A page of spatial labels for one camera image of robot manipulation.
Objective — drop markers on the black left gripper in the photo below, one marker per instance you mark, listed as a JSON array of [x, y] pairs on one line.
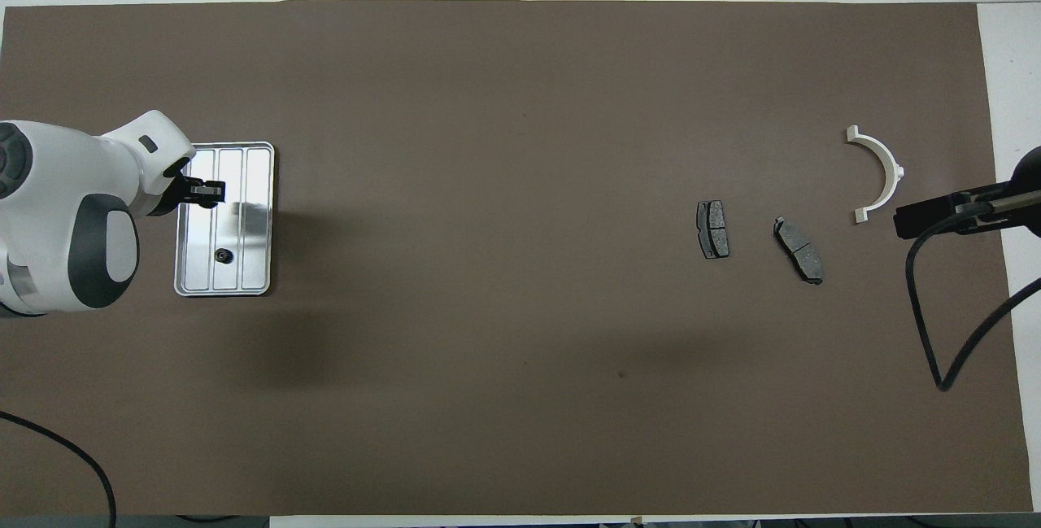
[[175, 190]]

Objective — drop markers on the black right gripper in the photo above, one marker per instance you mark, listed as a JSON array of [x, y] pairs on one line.
[[990, 219]]

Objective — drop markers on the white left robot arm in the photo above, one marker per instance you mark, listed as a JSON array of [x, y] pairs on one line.
[[57, 202]]

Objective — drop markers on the silver metal tray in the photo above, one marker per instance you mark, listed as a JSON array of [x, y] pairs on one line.
[[256, 259]]

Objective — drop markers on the elongated dark grey brake pad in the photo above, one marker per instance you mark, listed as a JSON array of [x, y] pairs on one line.
[[801, 251]]

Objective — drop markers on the rectangular dark grey brake pad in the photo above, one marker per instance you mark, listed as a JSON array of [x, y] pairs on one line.
[[716, 227]]

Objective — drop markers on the brown table mat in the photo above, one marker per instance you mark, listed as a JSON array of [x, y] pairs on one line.
[[488, 186]]

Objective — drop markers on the white semicircular bracket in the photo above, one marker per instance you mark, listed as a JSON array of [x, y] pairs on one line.
[[892, 178]]

